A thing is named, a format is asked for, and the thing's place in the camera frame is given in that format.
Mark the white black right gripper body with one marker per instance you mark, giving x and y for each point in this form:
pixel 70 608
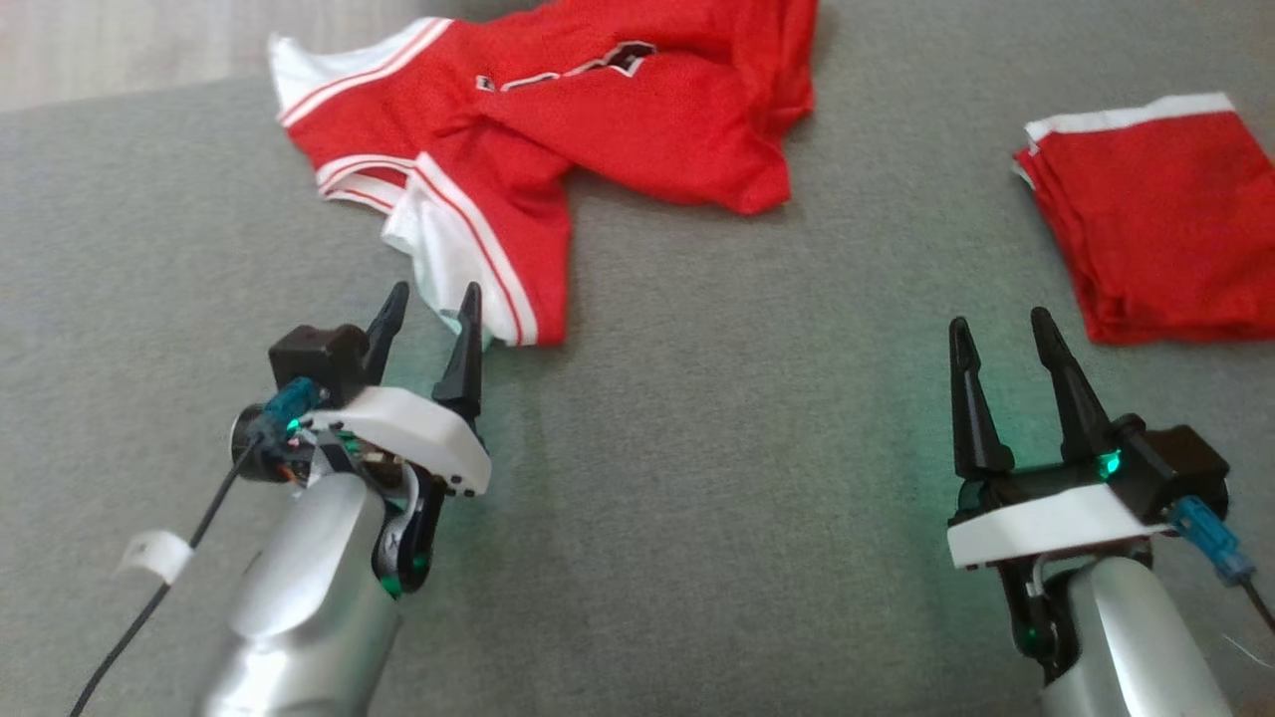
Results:
pixel 1046 523

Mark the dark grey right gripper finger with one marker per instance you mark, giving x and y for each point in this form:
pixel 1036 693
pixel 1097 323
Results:
pixel 1076 418
pixel 971 418

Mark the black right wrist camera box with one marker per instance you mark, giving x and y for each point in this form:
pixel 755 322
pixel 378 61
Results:
pixel 1175 468

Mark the red garment with white hem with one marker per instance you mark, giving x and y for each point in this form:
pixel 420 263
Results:
pixel 1165 219

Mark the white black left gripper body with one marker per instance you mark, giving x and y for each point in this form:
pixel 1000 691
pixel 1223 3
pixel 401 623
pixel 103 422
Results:
pixel 418 438

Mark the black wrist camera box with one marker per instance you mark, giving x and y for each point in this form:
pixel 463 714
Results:
pixel 319 358
pixel 1175 468

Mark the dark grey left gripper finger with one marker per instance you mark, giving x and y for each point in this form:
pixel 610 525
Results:
pixel 466 368
pixel 386 334

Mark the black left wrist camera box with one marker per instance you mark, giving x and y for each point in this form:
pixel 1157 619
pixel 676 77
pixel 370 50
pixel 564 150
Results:
pixel 319 358

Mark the red jersey with white stripes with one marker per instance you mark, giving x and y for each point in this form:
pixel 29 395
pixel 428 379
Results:
pixel 647 119

